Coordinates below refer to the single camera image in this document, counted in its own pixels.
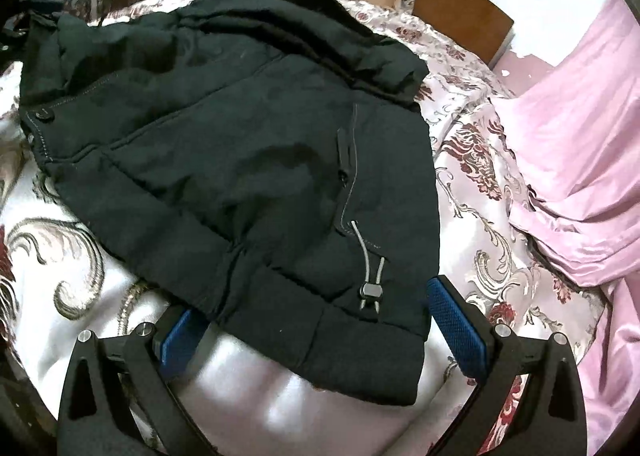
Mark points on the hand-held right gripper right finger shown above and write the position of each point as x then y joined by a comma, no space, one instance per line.
457,326

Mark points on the floral satin bedspread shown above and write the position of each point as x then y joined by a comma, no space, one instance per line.
475,176

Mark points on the pink curtain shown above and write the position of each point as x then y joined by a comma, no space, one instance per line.
575,136

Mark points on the black padded jacket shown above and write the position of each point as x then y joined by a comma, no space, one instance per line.
200,161

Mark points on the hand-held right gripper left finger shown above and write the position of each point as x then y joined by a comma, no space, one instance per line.
177,341

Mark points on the wooden headboard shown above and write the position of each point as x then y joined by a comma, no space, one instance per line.
465,11

